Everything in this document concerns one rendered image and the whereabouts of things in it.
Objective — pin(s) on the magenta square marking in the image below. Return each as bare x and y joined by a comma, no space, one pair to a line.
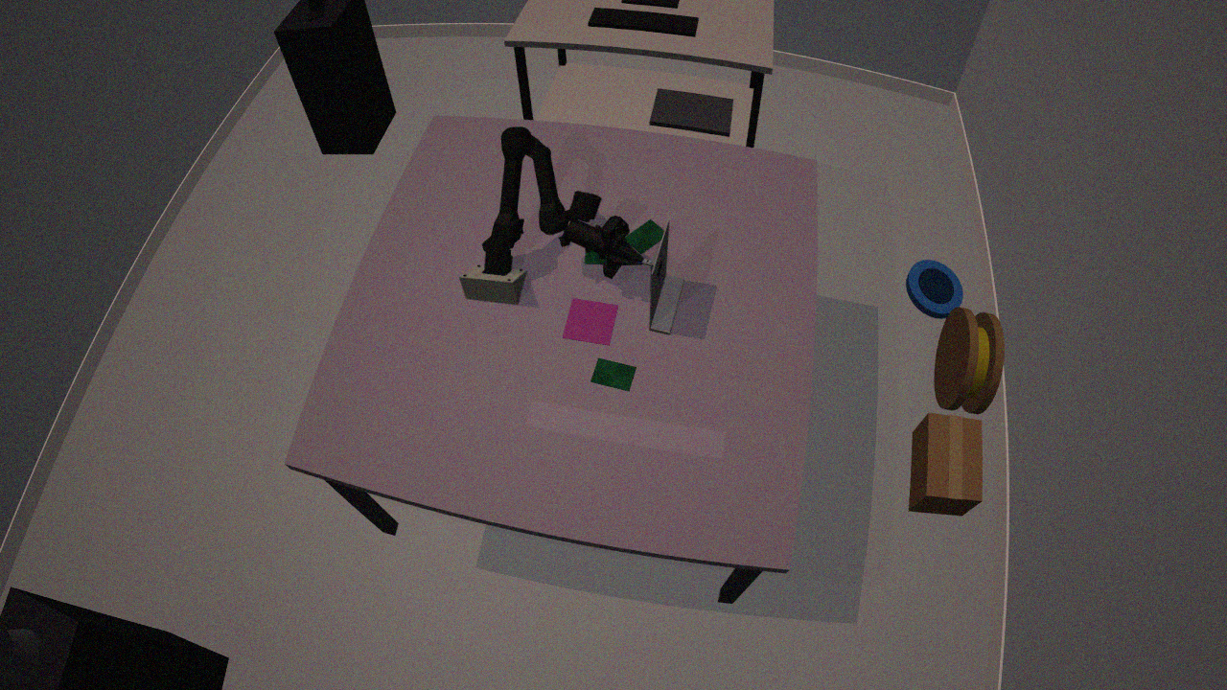
590,321

